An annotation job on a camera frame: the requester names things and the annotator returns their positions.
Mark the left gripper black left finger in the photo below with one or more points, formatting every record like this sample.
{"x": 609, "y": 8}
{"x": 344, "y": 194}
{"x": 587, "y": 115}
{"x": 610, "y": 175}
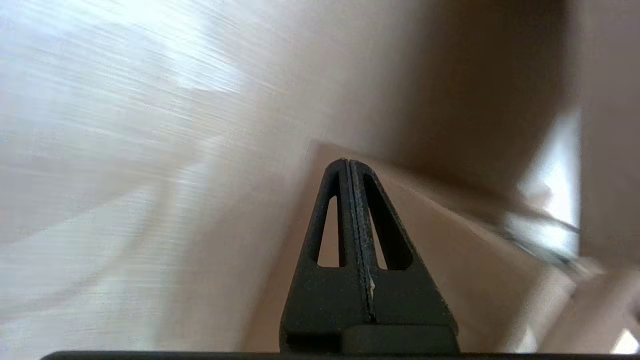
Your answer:
{"x": 325, "y": 300}

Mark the brown cardboard shoe box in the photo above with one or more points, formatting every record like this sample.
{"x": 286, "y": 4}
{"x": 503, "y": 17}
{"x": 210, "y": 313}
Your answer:
{"x": 475, "y": 280}

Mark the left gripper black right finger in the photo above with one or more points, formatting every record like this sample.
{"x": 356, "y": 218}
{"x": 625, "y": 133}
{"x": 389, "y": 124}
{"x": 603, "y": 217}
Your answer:
{"x": 405, "y": 305}

